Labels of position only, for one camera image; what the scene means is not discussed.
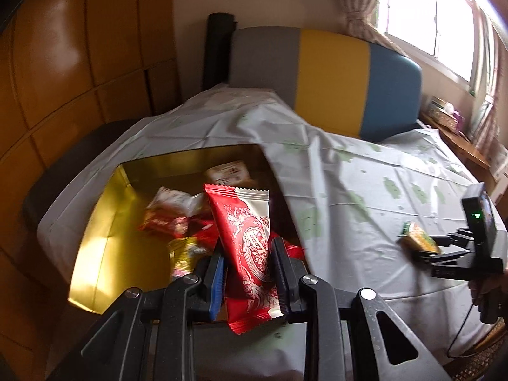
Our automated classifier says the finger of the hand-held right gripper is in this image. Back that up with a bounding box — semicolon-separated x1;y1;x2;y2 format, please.
415;246;474;267
431;228;474;249

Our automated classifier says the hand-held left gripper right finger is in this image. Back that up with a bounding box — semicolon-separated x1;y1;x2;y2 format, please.
270;237;453;381

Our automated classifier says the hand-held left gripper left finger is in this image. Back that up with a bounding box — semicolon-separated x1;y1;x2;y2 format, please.
48;246;228;381

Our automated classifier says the yellow biscuit packet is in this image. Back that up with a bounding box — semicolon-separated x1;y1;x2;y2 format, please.
398;221;442;255

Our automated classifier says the small red foil packet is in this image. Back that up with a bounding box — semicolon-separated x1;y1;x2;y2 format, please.
284;244;306;264

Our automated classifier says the yellow green crinkled snack packet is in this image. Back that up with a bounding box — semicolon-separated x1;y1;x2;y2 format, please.
167;237;211;276

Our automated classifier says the large red white snack packet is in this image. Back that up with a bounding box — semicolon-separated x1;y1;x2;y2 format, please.
204;184;283;335

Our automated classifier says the red snack bar packet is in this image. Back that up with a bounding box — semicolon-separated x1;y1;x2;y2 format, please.
138;210;191;235

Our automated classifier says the clear red candy packet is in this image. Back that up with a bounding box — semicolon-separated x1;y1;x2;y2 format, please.
147;186;203;219

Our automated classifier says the beige snack packet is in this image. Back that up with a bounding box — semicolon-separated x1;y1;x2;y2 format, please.
205;161;255;185

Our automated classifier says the dark red gold-lined box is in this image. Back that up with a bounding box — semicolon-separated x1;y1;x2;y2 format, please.
67;145;306;314

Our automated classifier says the person's right hand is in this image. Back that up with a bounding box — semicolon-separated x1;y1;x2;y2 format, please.
468;274;508;311

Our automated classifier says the white bag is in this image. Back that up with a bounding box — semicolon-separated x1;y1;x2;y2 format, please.
488;143;508;179

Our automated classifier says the wooden side table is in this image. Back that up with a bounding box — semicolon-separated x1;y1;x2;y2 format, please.
421;111;497;183

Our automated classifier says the woven rattan mat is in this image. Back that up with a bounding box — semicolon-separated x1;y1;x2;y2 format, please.
444;337;508;381

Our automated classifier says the tissue box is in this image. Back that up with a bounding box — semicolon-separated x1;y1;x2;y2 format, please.
428;96;457;130

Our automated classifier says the white green printed plastic tablecloth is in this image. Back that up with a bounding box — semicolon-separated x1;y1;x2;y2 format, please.
37;87;508;370

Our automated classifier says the beige curtain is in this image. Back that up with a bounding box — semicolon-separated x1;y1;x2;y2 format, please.
468;0;508;159
335;0;398;44

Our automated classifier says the grey yellow blue headboard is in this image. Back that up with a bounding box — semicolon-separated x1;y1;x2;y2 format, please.
229;27;422;143

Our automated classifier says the window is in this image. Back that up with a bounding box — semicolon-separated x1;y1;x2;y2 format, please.
375;0;483;88

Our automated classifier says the black rolled mat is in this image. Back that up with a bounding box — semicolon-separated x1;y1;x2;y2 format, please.
202;13;237;90

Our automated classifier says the wooden wardrobe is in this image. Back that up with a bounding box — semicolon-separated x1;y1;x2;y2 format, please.
0;0;181;294

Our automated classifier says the black cable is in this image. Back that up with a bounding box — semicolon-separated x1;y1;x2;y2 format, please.
446;302;481;360

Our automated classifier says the dark grey bed frame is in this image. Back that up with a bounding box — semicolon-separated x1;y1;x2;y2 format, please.
22;119;147;227

